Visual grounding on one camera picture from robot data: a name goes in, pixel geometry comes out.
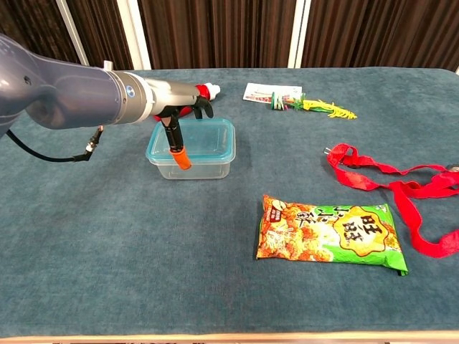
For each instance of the teal plastic container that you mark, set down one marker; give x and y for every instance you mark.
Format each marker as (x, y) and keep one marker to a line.
(208, 139)

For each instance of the clear plastic container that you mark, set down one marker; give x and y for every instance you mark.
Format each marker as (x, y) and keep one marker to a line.
(208, 170)

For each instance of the white frame post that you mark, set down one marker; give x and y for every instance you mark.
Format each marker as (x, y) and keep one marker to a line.
(135, 36)
(457, 66)
(299, 36)

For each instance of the red ketchup squeeze bottle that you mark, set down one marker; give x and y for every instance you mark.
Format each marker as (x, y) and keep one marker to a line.
(208, 91)

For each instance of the yellow tassel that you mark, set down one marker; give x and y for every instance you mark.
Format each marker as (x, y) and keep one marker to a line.
(322, 106)

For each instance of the colourful clip bundle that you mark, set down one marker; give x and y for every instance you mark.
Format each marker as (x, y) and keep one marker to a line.
(278, 102)

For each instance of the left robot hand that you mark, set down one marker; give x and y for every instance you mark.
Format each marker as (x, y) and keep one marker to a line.
(175, 95)

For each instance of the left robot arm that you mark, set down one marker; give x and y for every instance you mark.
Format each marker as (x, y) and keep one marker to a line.
(71, 93)

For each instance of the dark brown curtain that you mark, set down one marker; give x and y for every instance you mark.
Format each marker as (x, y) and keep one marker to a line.
(28, 21)
(100, 36)
(376, 32)
(215, 32)

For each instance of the thin grey frame post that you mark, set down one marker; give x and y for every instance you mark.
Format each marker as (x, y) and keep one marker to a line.
(73, 36)

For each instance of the teal table cloth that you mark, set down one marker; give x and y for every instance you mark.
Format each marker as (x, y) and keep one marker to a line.
(143, 251)

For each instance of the white printed card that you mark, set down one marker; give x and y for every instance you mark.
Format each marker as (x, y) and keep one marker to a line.
(258, 91)

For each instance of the green orange snack bag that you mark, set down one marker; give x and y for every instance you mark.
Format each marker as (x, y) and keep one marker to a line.
(322, 233)

